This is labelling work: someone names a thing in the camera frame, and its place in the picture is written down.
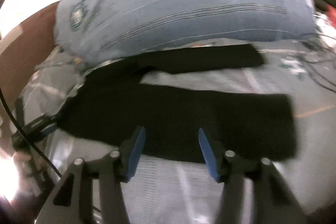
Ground brown wooden headboard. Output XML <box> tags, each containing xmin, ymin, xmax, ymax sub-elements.
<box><xmin>1</xmin><ymin>2</ymin><xmax>59</xmax><ymax>106</ymax></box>

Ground black pants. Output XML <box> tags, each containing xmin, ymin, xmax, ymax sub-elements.
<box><xmin>56</xmin><ymin>44</ymin><xmax>297</xmax><ymax>162</ymax></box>

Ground red and white clutter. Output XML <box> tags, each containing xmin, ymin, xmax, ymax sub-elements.
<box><xmin>314</xmin><ymin>5</ymin><xmax>335</xmax><ymax>48</ymax></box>

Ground black cable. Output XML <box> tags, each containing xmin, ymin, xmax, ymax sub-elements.
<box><xmin>0</xmin><ymin>87</ymin><xmax>63</xmax><ymax>179</ymax></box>

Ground blue striped pillow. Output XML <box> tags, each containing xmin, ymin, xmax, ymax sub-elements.
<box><xmin>55</xmin><ymin>0</ymin><xmax>315</xmax><ymax>66</ymax></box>

